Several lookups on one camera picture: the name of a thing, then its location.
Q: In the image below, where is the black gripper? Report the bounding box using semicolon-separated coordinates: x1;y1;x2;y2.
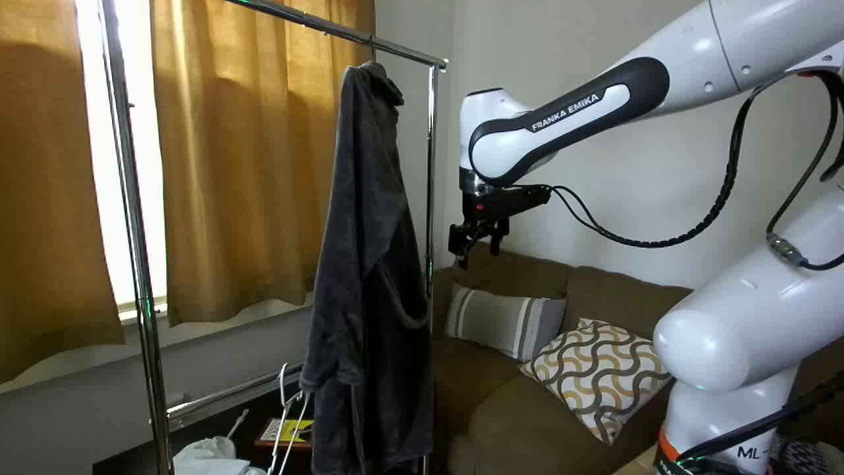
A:
446;208;514;272

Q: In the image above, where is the dark grey robe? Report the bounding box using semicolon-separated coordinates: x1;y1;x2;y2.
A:
300;62;437;475

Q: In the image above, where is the clothes hanger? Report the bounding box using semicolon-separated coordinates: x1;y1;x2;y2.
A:
347;57;394;79

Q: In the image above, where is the grey striped pillow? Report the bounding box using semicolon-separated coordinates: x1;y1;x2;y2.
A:
443;282;570;365

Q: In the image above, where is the olive brown sofa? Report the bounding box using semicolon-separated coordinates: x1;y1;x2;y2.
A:
426;247;844;475

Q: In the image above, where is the wavy patterned pillow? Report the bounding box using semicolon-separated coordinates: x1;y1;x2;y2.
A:
517;318;675;450

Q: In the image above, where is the mustard yellow curtain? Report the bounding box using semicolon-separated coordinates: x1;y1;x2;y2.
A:
150;0;376;327
0;0;125;386

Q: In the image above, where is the yellow book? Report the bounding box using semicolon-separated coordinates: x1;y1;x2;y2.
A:
255;414;317;452

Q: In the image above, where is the black side table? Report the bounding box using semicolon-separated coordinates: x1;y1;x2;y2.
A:
90;384;310;475

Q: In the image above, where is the bright window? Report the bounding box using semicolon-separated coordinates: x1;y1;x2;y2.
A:
71;0;172;323

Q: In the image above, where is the white cloth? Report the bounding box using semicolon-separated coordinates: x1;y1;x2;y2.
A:
172;434;255;475

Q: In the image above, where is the metal clothes rack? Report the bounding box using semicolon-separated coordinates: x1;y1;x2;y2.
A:
91;0;451;475

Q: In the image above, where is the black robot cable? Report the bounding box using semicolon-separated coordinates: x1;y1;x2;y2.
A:
546;62;844;274

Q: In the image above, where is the white cord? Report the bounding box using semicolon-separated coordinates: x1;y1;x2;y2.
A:
263;360;317;475

